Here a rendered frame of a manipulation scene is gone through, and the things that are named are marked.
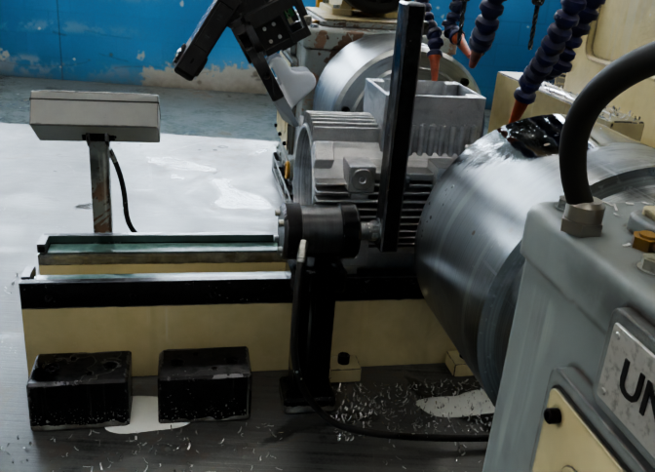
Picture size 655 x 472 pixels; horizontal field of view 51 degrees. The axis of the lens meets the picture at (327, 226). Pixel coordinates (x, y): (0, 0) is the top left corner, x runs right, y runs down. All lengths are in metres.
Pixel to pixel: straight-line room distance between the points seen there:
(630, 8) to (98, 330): 0.78
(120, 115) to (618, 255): 0.77
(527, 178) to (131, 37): 6.20
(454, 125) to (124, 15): 5.93
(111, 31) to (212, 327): 5.95
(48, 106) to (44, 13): 5.85
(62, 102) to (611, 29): 0.75
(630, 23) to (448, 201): 0.48
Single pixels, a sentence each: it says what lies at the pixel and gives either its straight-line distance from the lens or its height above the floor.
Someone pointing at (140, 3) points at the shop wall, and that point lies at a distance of 6.61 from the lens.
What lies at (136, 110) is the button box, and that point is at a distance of 1.01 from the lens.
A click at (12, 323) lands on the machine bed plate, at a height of 0.80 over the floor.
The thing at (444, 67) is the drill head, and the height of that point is 1.14.
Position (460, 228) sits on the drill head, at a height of 1.08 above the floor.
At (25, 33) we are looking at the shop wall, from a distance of 6.96.
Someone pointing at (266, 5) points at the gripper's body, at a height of 1.23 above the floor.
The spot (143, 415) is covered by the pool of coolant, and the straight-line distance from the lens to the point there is 0.81.
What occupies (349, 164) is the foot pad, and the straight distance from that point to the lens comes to 0.76.
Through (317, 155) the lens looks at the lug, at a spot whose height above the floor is 1.08.
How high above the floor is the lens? 1.29
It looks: 22 degrees down
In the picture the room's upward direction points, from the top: 4 degrees clockwise
